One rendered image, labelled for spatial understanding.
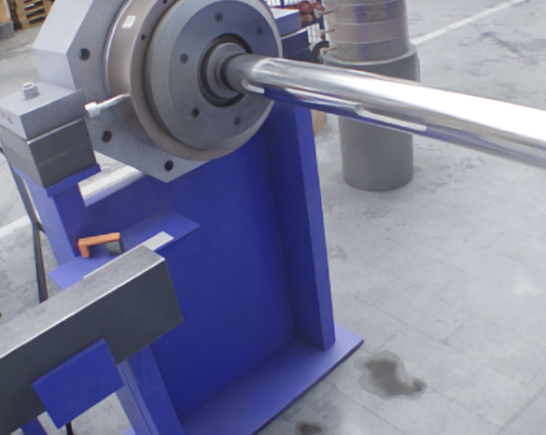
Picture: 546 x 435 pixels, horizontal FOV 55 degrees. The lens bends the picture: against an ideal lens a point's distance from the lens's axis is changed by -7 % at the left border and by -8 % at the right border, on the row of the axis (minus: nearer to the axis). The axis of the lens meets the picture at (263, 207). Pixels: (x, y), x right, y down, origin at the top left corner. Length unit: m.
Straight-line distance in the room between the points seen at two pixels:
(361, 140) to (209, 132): 1.64
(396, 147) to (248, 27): 1.68
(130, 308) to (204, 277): 0.65
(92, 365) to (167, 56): 0.53
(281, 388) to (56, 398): 1.00
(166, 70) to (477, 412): 1.30
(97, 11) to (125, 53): 0.12
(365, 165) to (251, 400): 1.35
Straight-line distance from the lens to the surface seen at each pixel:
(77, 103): 1.08
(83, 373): 0.94
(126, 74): 1.01
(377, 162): 2.68
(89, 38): 1.08
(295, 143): 1.47
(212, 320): 1.65
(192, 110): 1.03
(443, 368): 1.87
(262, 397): 1.80
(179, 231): 1.14
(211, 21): 1.03
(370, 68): 2.46
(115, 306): 0.92
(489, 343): 1.96
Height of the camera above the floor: 1.38
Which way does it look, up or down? 30 degrees down
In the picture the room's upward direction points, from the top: 10 degrees counter-clockwise
